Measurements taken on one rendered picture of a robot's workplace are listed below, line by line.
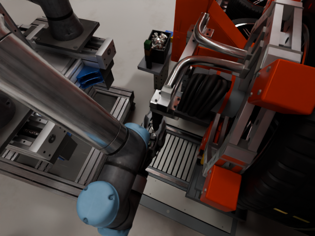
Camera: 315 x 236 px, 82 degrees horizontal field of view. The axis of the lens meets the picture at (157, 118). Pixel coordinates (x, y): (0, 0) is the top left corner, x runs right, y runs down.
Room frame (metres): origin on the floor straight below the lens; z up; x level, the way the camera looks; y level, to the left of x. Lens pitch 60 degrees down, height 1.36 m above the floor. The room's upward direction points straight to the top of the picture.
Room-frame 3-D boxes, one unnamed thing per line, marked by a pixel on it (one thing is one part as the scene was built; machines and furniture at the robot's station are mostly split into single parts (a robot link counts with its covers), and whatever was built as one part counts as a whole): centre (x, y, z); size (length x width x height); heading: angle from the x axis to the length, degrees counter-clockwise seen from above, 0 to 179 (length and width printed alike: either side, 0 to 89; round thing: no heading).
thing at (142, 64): (1.11, -0.02, 0.44); 0.43 x 0.17 x 0.03; 157
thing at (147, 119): (0.28, 0.04, 0.85); 0.09 x 0.03 x 0.06; 171
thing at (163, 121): (0.27, -0.01, 0.85); 0.09 x 0.03 x 0.06; 153
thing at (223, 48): (0.51, -0.21, 1.03); 0.19 x 0.18 x 0.11; 67
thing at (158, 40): (1.08, 0.00, 0.51); 0.20 x 0.14 x 0.13; 164
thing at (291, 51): (0.37, -0.28, 0.85); 0.54 x 0.07 x 0.54; 157
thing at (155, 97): (0.30, -0.03, 0.93); 0.09 x 0.05 x 0.05; 67
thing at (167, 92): (0.33, -0.13, 1.03); 0.19 x 0.18 x 0.11; 67
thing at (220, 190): (0.08, -0.17, 0.85); 0.09 x 0.08 x 0.07; 157
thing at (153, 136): (0.17, 0.04, 0.86); 0.12 x 0.08 x 0.09; 162
